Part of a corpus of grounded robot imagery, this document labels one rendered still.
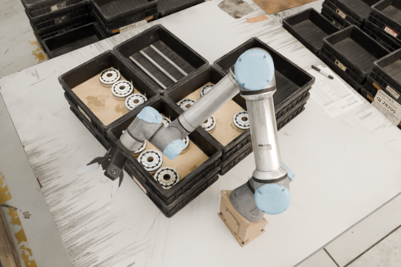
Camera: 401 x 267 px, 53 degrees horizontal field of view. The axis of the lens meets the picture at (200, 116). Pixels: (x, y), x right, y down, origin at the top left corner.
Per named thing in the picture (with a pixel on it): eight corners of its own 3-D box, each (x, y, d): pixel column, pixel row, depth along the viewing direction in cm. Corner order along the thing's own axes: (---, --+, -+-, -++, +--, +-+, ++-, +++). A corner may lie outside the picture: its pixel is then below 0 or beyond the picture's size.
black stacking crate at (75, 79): (162, 111, 187) (161, 95, 178) (109, 145, 174) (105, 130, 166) (114, 65, 205) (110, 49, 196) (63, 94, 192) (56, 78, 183)
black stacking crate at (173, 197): (221, 165, 169) (223, 151, 160) (167, 209, 156) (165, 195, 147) (163, 111, 187) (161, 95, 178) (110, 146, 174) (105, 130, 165)
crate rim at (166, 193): (223, 154, 161) (224, 150, 159) (165, 198, 149) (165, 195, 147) (162, 98, 179) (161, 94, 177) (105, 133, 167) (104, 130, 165)
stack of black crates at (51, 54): (99, 44, 313) (93, 21, 295) (116, 68, 297) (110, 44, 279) (50, 63, 299) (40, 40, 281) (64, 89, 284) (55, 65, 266)
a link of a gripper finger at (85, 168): (80, 168, 145) (104, 163, 144) (76, 176, 139) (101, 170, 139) (77, 161, 144) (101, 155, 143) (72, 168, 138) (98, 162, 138)
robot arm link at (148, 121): (162, 122, 132) (142, 106, 132) (142, 146, 134) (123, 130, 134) (167, 118, 139) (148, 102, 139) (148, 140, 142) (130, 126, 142)
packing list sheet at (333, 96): (366, 101, 206) (366, 101, 206) (333, 120, 199) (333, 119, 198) (322, 63, 223) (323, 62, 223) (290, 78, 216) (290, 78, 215)
